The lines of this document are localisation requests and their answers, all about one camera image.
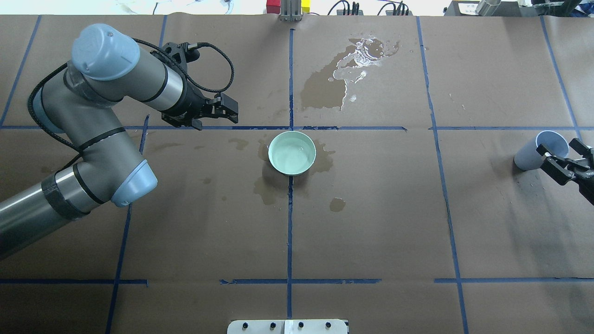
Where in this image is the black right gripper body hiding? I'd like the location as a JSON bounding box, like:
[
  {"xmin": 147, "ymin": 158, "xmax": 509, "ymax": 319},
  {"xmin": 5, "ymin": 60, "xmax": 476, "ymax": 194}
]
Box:
[{"xmin": 564, "ymin": 158, "xmax": 594, "ymax": 205}]

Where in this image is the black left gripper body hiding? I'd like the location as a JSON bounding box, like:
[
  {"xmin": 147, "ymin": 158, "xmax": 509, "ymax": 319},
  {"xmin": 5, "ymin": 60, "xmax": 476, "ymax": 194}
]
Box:
[{"xmin": 161, "ymin": 86, "xmax": 217, "ymax": 130}]

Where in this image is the blue plastic cup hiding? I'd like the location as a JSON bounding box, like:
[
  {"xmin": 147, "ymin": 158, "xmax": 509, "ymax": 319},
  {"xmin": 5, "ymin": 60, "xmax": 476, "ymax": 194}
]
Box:
[{"xmin": 514, "ymin": 130, "xmax": 569, "ymax": 171}]

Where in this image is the light green bowl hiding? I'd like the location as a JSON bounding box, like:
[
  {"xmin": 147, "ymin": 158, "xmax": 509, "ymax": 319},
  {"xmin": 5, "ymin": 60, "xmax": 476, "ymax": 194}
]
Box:
[{"xmin": 268, "ymin": 131, "xmax": 317, "ymax": 177}]

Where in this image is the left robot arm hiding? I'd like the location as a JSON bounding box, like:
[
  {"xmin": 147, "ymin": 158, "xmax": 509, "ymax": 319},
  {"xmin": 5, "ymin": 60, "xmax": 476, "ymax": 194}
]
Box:
[{"xmin": 1, "ymin": 24, "xmax": 239, "ymax": 259}]

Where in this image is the red cube block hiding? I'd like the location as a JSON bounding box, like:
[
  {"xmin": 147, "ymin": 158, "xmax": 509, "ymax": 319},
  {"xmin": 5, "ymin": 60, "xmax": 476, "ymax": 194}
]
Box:
[{"xmin": 265, "ymin": 0, "xmax": 281, "ymax": 14}]

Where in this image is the metal cup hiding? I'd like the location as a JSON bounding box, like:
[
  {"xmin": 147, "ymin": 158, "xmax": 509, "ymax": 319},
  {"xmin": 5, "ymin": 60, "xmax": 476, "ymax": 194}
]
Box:
[{"xmin": 475, "ymin": 0, "xmax": 502, "ymax": 17}]

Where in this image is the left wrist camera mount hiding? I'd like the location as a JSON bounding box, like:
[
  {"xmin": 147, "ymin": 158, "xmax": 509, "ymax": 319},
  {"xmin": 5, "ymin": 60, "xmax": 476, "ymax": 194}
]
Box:
[{"xmin": 150, "ymin": 42, "xmax": 200, "ymax": 73}]

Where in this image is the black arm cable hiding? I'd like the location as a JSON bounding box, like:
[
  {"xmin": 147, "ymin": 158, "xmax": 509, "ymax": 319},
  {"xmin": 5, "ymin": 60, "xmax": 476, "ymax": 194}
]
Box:
[{"xmin": 28, "ymin": 38, "xmax": 235, "ymax": 163}]

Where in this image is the aluminium frame post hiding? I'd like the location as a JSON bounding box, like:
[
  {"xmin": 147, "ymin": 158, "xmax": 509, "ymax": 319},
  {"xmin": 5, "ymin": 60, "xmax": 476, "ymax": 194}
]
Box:
[{"xmin": 279, "ymin": 0, "xmax": 303, "ymax": 22}]

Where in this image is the white pedestal column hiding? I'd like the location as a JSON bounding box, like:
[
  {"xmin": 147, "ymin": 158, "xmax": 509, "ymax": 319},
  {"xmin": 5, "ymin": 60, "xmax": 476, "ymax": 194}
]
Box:
[{"xmin": 227, "ymin": 319, "xmax": 350, "ymax": 334}]

